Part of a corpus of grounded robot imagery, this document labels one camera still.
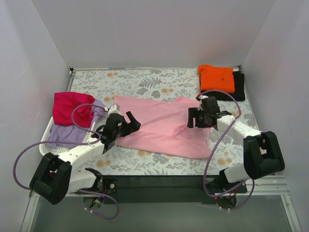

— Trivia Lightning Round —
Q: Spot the pink t shirt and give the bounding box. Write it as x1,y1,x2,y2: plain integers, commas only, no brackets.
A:
114,95,211,159

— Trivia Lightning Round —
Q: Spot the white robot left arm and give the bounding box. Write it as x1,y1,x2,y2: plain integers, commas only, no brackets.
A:
29,112,141,204

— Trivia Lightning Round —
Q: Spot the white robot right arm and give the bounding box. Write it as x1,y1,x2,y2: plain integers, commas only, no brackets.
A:
187,94,285,192

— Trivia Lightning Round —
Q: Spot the orange folded t shirt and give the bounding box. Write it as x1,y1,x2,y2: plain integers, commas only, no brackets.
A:
197,64,235,93

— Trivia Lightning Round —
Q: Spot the floral table cloth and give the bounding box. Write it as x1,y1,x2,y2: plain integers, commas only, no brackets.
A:
47,69,265,176

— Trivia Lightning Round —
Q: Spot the black folded t shirt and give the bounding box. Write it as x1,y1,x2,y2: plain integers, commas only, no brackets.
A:
206,71,245,102

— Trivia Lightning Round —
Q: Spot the lavender t shirt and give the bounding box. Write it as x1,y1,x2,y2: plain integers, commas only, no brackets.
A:
46,106,105,149

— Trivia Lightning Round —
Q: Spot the red t shirt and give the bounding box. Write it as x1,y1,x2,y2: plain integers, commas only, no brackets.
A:
52,92,95,128

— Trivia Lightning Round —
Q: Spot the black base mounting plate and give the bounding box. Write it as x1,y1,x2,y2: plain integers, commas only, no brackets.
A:
96,175,247,206

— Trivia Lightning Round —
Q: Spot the white plastic basket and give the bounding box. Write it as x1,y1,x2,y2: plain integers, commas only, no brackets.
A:
39,132,98,160

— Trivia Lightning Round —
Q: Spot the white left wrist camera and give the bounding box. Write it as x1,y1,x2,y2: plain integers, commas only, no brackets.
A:
104,104,122,116

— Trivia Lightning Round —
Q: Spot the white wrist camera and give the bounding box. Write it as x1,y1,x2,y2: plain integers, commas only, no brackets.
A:
104,104,122,116
196,93,208,107

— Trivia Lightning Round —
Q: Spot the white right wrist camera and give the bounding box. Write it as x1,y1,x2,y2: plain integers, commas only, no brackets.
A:
196,93,208,107

